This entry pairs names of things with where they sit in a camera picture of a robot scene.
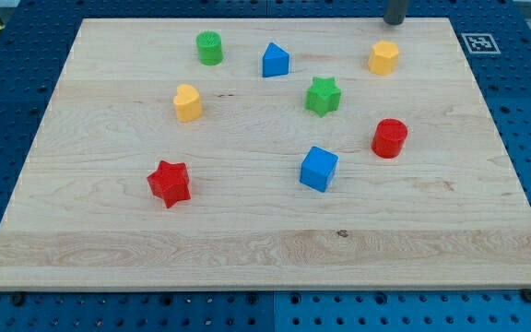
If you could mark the blue cube block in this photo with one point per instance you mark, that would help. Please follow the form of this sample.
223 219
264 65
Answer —
318 168

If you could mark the green star block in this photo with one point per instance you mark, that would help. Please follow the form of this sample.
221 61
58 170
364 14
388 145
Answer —
323 96

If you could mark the yellow hexagon block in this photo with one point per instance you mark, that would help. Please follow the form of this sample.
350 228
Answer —
383 58

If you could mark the blue triangle block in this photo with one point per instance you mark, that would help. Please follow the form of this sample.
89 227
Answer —
275 61

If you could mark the red cylinder block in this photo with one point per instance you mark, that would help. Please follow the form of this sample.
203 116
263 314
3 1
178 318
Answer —
389 138

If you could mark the green cylinder block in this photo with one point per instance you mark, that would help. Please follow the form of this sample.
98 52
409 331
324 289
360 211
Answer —
209 48

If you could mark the yellow heart block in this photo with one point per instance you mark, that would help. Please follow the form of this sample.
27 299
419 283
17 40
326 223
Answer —
187 103

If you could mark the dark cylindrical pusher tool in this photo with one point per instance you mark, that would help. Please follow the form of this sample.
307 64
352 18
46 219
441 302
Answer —
395 12

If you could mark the red star block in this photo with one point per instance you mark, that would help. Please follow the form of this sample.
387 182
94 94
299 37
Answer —
170 183

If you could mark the white fiducial marker tag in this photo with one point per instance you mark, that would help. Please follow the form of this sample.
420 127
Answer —
478 43

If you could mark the wooden board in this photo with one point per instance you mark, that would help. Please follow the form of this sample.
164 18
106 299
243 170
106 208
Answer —
447 213

